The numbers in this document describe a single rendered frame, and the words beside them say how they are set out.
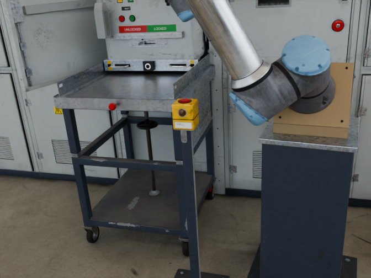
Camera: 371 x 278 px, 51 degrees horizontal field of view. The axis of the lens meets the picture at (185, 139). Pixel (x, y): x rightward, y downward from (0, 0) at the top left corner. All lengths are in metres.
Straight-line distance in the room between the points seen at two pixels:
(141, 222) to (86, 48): 1.04
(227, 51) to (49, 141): 1.91
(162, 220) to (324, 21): 1.30
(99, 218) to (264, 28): 1.33
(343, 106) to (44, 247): 1.68
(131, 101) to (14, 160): 1.62
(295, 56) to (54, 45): 1.36
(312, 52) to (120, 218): 1.30
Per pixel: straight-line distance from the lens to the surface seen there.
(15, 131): 3.04
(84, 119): 2.68
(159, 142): 2.53
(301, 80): 1.31
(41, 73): 2.19
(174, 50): 2.09
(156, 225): 2.02
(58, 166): 2.96
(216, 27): 1.20
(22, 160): 3.12
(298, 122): 1.50
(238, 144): 2.38
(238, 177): 2.48
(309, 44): 1.33
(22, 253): 2.36
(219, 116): 2.35
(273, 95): 1.28
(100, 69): 2.22
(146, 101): 1.69
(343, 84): 1.56
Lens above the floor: 1.31
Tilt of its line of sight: 22 degrees down
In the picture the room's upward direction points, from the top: 4 degrees counter-clockwise
